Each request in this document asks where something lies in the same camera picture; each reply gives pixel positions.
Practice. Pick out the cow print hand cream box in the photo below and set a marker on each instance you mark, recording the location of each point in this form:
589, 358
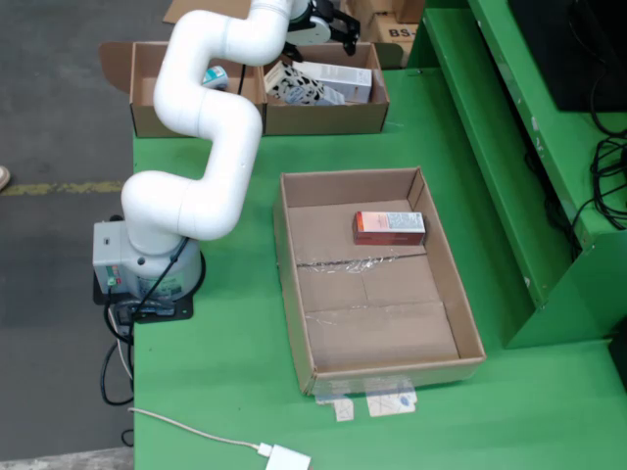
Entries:
299, 85

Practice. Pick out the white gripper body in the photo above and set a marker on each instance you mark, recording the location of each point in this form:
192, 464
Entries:
313, 29

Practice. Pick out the flat cardboard sheet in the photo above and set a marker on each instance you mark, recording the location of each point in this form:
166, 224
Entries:
215, 7

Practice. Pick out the reddish brown cosmetic box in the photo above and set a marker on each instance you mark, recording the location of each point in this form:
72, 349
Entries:
387, 227

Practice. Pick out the black mounting plate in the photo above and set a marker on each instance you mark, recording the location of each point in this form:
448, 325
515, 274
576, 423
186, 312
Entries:
166, 315

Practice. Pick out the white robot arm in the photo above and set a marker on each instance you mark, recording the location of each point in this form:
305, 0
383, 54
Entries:
210, 122

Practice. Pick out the small white paper label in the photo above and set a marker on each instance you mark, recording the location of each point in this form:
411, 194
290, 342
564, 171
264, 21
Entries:
344, 410

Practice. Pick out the white adapter block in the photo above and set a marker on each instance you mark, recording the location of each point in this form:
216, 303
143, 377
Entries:
289, 460

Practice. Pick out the open brown cardboard box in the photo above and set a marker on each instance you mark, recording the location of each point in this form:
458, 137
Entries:
142, 73
323, 120

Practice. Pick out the large shallow cardboard tray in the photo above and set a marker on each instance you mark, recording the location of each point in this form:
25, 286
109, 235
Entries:
382, 333

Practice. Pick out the plain stacked cardboard carton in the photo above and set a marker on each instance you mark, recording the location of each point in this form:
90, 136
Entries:
392, 9

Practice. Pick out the black monitor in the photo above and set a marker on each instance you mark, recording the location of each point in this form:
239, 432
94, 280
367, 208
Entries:
578, 49

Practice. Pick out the long white carton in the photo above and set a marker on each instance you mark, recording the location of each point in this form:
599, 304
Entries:
343, 76

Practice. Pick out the green metal shelf unit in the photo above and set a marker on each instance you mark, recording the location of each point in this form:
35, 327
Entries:
490, 147

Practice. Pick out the cardboard carton BS print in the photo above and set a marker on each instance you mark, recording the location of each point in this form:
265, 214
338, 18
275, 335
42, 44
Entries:
392, 32

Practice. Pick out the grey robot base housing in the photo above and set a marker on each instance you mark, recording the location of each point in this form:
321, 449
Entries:
105, 254

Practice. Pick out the white label blue logo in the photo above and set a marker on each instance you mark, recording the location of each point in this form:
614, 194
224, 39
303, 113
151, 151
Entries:
392, 404

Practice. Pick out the white shoe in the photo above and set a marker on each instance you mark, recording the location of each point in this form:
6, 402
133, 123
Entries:
4, 175

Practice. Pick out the white teal tube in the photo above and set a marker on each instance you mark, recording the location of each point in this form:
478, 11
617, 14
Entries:
215, 77

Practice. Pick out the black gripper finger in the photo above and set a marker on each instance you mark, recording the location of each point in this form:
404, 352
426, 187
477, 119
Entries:
350, 29
295, 54

